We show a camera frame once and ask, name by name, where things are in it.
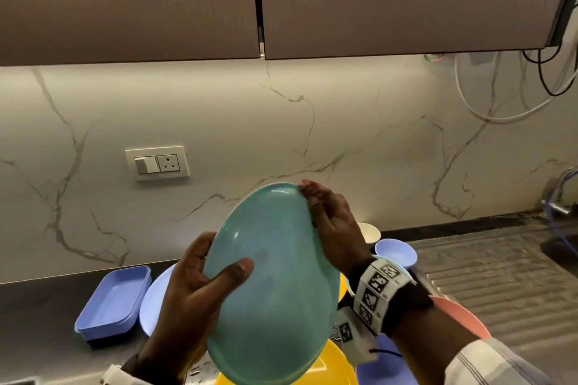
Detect white cable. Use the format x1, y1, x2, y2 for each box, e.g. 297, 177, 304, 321
453, 53, 578, 124

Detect pink bowl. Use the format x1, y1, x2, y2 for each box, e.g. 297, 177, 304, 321
429, 295, 492, 340

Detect small cream bowl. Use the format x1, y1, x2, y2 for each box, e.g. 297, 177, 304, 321
356, 222, 382, 245

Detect person's left hand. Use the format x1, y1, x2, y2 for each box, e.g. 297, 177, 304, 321
135, 231, 255, 385

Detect steel faucet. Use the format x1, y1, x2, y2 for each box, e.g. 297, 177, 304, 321
541, 167, 578, 218

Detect blue hose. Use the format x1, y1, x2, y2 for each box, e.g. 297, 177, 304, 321
543, 168, 578, 248

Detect white wall switch socket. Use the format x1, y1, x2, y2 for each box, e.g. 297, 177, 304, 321
124, 145, 190, 182

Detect large blue bowl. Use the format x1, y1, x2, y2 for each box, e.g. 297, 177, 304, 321
356, 334, 418, 385

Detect striped shirt sleeve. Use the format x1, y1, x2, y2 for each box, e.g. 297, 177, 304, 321
444, 337, 554, 385

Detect steel sink with drainboard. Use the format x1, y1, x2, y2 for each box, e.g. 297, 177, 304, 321
408, 213, 578, 372

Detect teal plate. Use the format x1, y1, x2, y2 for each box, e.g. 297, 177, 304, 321
202, 181, 342, 385

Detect blue rectangular tray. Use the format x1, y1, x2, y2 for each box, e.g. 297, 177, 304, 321
74, 265, 152, 343

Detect wrist marker band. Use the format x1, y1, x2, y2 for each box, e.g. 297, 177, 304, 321
99, 364, 152, 385
347, 256, 434, 338

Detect right wrist marker band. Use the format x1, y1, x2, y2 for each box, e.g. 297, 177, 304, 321
347, 256, 434, 338

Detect person's right forearm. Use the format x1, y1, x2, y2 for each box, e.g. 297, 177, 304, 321
390, 303, 479, 385

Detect left wrist marker band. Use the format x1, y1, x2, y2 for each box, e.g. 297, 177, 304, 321
99, 364, 152, 385

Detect small blue bowl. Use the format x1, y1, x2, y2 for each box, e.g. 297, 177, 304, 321
374, 238, 418, 271

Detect light blue plate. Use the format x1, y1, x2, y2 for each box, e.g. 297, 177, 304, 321
138, 262, 177, 337

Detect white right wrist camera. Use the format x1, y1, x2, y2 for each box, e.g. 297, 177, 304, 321
334, 307, 378, 365

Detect person's right hand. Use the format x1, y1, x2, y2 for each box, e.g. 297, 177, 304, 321
297, 179, 373, 280

